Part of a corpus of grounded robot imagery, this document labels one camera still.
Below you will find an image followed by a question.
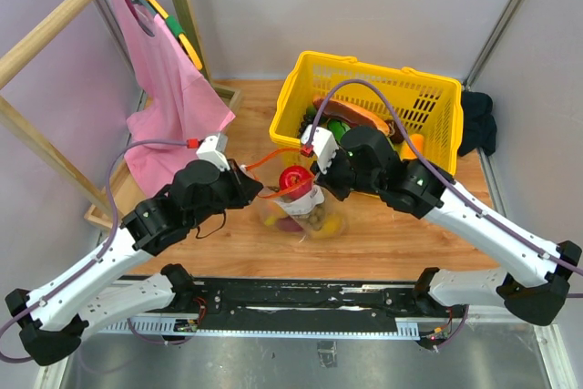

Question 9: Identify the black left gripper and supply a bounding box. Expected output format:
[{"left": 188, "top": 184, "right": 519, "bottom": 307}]
[{"left": 188, "top": 158, "right": 264, "bottom": 230}]

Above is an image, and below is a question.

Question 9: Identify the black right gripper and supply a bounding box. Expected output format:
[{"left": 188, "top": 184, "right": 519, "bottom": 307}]
[{"left": 310, "top": 145, "right": 382, "bottom": 202}]

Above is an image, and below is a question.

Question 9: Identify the brown longan bunch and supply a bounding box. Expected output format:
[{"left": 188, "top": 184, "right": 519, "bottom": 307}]
[{"left": 299, "top": 203, "right": 327, "bottom": 230}]

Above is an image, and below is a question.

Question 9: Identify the clear zip bag orange zipper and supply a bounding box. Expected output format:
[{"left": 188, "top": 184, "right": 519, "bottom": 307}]
[{"left": 242, "top": 148, "right": 347, "bottom": 240}]

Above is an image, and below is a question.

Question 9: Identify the purple sweet potato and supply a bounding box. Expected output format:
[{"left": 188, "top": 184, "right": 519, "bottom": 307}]
[{"left": 275, "top": 217, "right": 303, "bottom": 232}]

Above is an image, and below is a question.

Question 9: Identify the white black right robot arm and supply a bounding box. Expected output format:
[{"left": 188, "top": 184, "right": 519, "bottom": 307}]
[{"left": 301, "top": 126, "right": 582, "bottom": 326}]

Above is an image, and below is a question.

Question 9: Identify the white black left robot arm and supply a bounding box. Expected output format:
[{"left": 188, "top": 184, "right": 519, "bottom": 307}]
[{"left": 5, "top": 159, "right": 263, "bottom": 366}]

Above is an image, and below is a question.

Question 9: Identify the green watermelon slice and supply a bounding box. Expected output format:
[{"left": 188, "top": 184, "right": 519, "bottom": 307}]
[{"left": 326, "top": 119, "right": 352, "bottom": 142}]

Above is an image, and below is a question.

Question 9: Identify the dark brown chestnut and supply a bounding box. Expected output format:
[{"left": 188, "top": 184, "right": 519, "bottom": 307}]
[{"left": 385, "top": 119, "right": 404, "bottom": 145}]

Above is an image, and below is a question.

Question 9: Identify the orange yellow mango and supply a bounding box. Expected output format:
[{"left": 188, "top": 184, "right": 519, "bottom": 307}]
[{"left": 400, "top": 134, "right": 424, "bottom": 160}]

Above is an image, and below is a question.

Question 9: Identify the brown glazed hot dog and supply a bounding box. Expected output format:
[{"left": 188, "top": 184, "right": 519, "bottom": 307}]
[{"left": 323, "top": 98, "right": 392, "bottom": 137}]

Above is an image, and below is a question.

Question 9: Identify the green lime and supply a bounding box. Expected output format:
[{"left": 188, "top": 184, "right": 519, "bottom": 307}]
[{"left": 303, "top": 106, "right": 318, "bottom": 123}]

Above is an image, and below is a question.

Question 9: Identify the pink shirt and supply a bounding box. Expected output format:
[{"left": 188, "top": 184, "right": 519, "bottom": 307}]
[{"left": 108, "top": 0, "right": 238, "bottom": 189}]

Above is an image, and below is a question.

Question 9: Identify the yellow plastic shopping basket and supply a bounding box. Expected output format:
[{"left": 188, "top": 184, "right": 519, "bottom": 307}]
[{"left": 269, "top": 51, "right": 464, "bottom": 175}]

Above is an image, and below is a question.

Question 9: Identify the black cloth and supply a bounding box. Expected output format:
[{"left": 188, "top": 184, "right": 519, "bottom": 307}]
[{"left": 457, "top": 90, "right": 497, "bottom": 157}]

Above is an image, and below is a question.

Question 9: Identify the yellow green clothes hanger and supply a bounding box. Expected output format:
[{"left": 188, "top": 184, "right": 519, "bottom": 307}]
[{"left": 148, "top": 0, "right": 203, "bottom": 71}]

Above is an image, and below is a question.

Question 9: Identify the wooden clothes rack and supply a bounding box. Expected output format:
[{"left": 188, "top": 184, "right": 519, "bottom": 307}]
[{"left": 0, "top": 0, "right": 245, "bottom": 251}]

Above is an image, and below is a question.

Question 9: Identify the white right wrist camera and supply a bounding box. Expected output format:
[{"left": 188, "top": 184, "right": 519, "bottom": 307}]
[{"left": 300, "top": 124, "right": 339, "bottom": 175}]

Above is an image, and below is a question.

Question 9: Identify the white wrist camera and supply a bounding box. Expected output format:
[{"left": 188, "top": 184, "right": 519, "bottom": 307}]
[
  {"left": 186, "top": 132, "right": 230, "bottom": 171},
  {"left": 300, "top": 124, "right": 339, "bottom": 175}
]

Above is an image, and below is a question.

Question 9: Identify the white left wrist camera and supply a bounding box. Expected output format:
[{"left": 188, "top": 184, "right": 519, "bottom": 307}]
[{"left": 186, "top": 132, "right": 230, "bottom": 171}]

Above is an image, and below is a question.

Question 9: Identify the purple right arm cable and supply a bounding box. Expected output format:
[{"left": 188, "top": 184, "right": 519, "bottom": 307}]
[{"left": 307, "top": 78, "right": 583, "bottom": 280}]

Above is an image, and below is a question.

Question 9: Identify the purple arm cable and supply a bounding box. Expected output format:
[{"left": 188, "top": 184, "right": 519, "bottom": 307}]
[
  {"left": 307, "top": 78, "right": 583, "bottom": 280},
  {"left": 0, "top": 138, "right": 192, "bottom": 361}
]

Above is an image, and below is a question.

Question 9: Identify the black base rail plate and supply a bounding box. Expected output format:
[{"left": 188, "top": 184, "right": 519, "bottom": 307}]
[{"left": 140, "top": 275, "right": 470, "bottom": 334}]

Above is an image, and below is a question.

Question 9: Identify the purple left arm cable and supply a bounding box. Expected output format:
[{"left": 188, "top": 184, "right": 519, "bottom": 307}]
[{"left": 0, "top": 138, "right": 192, "bottom": 361}]

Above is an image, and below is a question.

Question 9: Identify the aluminium frame post left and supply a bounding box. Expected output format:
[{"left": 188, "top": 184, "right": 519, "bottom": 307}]
[{"left": 91, "top": 0, "right": 145, "bottom": 109}]

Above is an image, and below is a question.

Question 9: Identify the aluminium frame post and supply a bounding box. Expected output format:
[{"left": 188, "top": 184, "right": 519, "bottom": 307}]
[
  {"left": 91, "top": 0, "right": 145, "bottom": 109},
  {"left": 462, "top": 0, "right": 525, "bottom": 89}
]

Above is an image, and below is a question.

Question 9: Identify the aluminium frame post right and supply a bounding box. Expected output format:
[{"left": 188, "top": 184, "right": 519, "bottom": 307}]
[{"left": 462, "top": 0, "right": 525, "bottom": 89}]

